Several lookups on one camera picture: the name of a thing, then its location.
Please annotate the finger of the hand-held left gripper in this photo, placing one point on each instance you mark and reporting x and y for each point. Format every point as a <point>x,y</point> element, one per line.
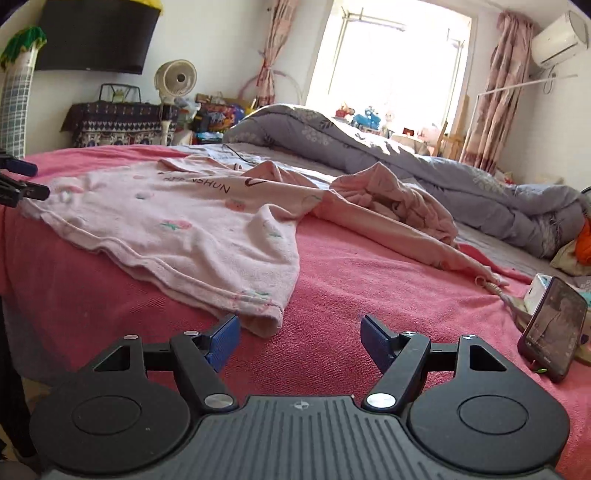
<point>21,167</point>
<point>27,190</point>

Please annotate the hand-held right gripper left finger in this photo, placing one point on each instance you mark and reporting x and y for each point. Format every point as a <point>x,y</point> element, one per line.
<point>225,339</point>

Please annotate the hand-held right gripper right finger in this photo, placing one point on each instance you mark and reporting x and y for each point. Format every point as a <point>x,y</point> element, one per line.
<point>375,341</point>

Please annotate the pink strawberry print shirt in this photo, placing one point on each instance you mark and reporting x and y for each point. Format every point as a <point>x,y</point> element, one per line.
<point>184,221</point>

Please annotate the pink blanket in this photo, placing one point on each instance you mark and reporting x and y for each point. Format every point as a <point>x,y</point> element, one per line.
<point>369,277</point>

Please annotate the tall column with checked cover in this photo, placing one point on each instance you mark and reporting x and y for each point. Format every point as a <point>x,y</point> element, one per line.
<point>16,101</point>

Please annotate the patterned cloth covered cabinet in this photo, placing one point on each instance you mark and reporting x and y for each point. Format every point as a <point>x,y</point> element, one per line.
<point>115,122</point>

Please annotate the pink pants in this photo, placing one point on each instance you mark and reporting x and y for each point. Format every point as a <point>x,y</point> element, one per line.
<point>392,194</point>

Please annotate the black smartphone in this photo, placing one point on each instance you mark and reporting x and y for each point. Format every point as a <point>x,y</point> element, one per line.
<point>551,327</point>

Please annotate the white standing fan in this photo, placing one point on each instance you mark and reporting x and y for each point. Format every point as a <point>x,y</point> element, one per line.
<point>175,78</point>

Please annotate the grey leaf print quilt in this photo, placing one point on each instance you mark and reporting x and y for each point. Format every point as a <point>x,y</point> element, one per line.
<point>415,161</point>

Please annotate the colourful toy carton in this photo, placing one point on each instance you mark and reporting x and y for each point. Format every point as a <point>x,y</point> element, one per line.
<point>221,117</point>

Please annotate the yellow cloth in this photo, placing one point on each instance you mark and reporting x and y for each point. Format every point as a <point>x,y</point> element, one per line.
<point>150,3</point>

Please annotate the cream pillow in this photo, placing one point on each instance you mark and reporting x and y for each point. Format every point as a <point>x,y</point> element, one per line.
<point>568,261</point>

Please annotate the pink plush toy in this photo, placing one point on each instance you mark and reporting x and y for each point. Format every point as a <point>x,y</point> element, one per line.
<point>428,134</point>

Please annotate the wooden easel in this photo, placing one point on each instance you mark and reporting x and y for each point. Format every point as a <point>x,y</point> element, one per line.
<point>450,138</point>

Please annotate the blue toy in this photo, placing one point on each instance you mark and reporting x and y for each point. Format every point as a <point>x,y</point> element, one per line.
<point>368,119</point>

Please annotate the orange cloth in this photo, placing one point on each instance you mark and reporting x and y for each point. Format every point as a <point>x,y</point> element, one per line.
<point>584,247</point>

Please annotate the red toy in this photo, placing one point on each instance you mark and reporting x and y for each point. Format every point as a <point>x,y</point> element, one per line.
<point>344,113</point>

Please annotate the hula hoop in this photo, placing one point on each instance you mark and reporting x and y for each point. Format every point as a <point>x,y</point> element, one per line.
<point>244,87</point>

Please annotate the pink floral curtain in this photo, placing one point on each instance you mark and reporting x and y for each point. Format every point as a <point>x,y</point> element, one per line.
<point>498,92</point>
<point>274,37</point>

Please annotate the window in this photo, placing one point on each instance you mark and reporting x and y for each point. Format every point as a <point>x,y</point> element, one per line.
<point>392,60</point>

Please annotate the black wall television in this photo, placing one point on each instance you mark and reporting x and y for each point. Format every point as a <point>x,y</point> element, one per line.
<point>92,37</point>

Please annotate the white clothes rail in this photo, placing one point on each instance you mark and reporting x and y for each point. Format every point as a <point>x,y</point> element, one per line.
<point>517,85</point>

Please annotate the white wall air conditioner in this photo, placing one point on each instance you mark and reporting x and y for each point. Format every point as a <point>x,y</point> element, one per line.
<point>554,41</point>

